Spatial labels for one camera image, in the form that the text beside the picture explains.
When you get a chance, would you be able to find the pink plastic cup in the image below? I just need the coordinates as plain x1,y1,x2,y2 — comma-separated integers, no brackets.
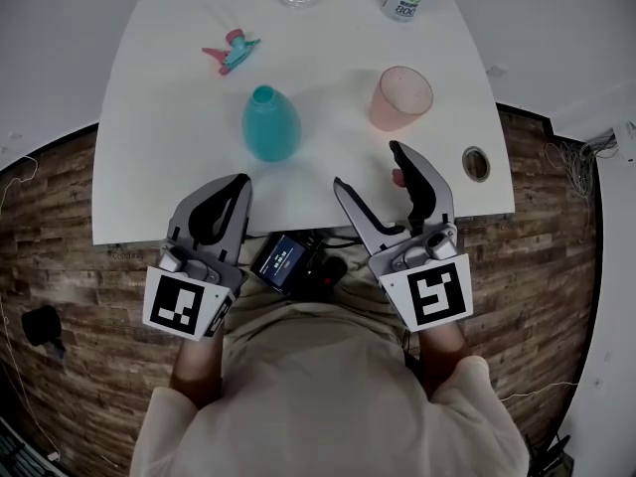
368,66,435,133

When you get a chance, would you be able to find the person's right forearm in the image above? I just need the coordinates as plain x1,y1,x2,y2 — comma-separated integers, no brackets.
416,323,471,400

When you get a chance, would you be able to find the person's beige shirt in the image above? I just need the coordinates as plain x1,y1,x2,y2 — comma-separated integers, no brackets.
129,303,531,477

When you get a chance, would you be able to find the black floor stand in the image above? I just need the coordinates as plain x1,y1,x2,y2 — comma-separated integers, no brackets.
526,432,576,477

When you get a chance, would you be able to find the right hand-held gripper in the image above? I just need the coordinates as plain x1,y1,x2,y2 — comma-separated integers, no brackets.
332,139,475,334

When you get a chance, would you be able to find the white power box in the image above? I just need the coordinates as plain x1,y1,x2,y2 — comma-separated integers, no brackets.
613,119,636,164

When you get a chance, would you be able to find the person's left forearm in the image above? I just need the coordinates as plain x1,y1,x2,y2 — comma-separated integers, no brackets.
169,333,225,410

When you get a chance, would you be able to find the thin white floor cable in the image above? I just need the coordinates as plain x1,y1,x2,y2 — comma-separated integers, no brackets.
0,154,62,462
499,381,580,403

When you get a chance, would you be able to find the black device with screen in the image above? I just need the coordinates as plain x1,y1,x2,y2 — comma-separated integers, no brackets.
249,234,308,297

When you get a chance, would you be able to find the pink and teal spray nozzle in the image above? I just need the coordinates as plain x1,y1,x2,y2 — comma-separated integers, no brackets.
201,28,262,78

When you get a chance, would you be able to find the dark metal floor rack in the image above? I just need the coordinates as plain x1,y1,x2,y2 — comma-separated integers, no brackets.
0,416,67,477

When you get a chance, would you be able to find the teal large spray bottle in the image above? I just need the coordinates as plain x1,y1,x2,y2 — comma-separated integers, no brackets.
241,84,303,163

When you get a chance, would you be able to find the black cylindrical floor object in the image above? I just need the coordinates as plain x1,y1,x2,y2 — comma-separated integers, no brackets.
20,305,68,363

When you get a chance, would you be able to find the black cable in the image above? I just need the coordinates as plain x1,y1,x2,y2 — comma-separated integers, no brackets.
302,231,364,248

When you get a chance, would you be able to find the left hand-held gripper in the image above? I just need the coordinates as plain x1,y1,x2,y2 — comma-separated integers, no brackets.
142,172,254,341

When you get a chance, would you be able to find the grey cable bundle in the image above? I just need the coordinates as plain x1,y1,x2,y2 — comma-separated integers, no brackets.
544,135,620,204

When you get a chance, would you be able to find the small black recorder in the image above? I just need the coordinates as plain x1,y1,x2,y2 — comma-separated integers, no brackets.
310,254,349,293

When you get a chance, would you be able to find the round table cable grommet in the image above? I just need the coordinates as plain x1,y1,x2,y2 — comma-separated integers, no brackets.
460,145,492,183

